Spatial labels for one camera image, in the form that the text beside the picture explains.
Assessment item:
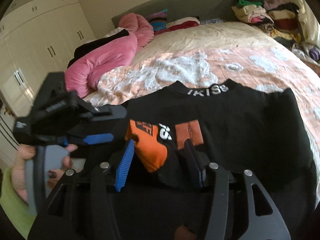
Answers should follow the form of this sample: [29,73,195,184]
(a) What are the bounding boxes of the left hand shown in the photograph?
[11,143,79,204]

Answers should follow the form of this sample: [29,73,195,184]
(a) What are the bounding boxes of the cream curtain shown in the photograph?
[290,0,319,47]

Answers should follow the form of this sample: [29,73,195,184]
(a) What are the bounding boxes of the white wardrobe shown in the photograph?
[1,0,95,168]

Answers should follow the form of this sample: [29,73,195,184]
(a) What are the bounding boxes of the red and white folded clothes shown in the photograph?
[155,17,200,35]

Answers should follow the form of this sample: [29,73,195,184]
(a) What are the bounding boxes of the black sweater with orange cuffs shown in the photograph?
[30,78,318,240]

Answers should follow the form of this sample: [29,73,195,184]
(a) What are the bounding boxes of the grey headboard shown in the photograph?
[111,0,238,27]

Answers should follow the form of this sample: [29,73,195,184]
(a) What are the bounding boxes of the black garment on quilt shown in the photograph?
[67,27,129,68]

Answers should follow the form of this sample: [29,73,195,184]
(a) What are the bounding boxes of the peach floral bedspread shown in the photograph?
[83,21,320,201]

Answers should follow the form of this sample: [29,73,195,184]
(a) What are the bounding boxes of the striped colourful pillow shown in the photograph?
[146,9,168,32]

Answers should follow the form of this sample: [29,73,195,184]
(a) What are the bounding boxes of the floral laundry basket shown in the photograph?
[291,41,319,66]

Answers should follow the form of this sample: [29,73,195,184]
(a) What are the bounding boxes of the pink quilt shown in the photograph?
[65,13,154,98]

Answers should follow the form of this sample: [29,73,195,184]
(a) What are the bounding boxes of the pile of folded clothes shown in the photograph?
[232,0,302,48]

